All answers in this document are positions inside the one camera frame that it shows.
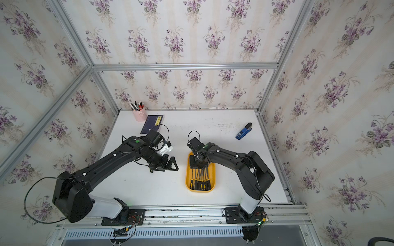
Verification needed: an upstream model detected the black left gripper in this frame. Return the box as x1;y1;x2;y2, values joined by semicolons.
141;148;181;171

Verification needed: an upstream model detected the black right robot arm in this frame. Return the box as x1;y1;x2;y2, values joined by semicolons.
187;138;275;216

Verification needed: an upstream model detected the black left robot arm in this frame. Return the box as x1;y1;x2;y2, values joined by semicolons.
52;136;179;224

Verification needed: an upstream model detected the yellow plastic storage tray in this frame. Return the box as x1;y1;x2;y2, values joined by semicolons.
185;152;215;193

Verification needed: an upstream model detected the dark purple notebook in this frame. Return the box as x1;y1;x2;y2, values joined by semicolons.
140;115;164;134

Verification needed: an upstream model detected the blue black stapler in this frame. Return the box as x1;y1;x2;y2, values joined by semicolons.
236;123;252;140

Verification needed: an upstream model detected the pink pen cup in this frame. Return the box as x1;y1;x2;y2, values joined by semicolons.
132;108;148;123

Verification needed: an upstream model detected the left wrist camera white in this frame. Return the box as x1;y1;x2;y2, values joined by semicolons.
158;141;173;156

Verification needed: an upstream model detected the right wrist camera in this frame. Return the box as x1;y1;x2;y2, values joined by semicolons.
187;137;204;152

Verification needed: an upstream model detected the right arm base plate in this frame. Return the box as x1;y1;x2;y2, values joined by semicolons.
222;207;267;225

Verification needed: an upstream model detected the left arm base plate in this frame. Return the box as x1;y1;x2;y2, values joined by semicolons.
101;209;146;226

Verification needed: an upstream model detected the aluminium front rail frame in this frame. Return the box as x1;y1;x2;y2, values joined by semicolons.
47;204;321;246

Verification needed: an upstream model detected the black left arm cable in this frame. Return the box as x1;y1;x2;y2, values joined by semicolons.
24;176;78;224

